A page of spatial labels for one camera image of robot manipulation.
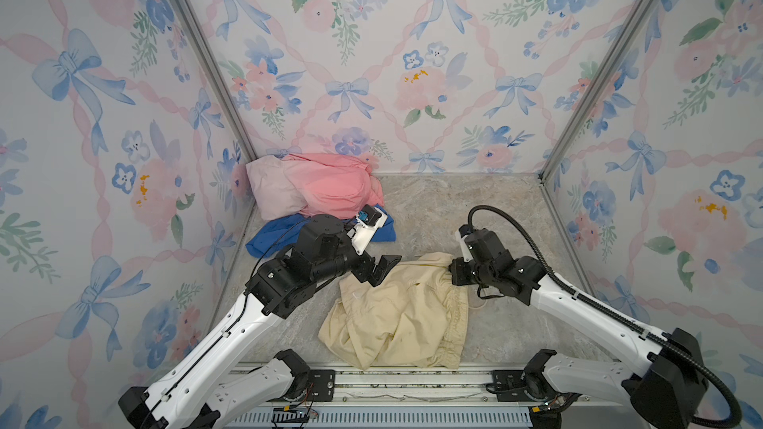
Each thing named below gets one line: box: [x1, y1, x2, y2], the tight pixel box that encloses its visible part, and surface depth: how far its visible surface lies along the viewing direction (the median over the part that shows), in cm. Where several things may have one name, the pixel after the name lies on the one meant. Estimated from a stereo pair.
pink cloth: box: [282, 152, 385, 220], surface depth 104 cm
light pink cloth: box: [245, 154, 307, 221], surface depth 107 cm
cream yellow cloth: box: [317, 252, 469, 371], surface depth 78 cm
